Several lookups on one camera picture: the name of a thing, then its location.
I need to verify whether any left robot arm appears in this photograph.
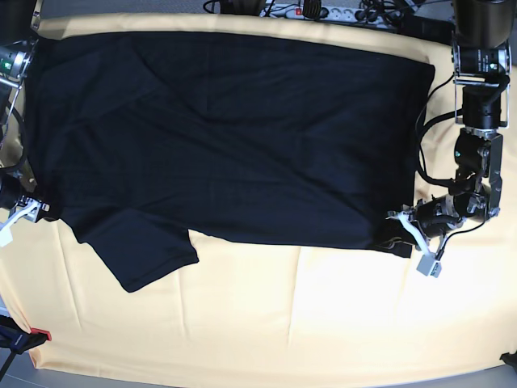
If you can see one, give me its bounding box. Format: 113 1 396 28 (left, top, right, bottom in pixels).
410 1 516 239

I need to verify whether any dark navy T-shirt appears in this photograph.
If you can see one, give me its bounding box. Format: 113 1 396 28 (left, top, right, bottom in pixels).
26 32 435 293

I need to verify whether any black box on floor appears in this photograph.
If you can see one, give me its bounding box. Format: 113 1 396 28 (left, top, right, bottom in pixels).
397 15 455 46

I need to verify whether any white power strip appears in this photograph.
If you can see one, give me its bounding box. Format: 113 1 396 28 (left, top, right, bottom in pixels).
259 1 405 29

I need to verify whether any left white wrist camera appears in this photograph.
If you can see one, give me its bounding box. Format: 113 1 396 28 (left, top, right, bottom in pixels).
417 255 442 278

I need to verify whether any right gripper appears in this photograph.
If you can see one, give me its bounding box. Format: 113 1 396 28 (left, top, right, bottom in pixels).
0 175 31 210

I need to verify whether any red black table clamp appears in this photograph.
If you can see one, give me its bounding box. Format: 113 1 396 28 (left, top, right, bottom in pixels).
1 315 52 355

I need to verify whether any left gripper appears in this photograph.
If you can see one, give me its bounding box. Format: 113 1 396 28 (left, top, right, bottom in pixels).
413 196 464 238

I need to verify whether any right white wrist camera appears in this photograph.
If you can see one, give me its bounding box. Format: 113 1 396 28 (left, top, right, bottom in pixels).
0 226 13 247

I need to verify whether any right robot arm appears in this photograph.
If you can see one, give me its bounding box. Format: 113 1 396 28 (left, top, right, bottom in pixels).
1 1 42 210

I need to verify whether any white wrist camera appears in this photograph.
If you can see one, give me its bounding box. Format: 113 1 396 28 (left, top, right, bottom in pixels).
417 255 442 278
0 226 13 247

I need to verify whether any black corner object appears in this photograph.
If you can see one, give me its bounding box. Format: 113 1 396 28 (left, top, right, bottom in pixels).
500 352 517 372

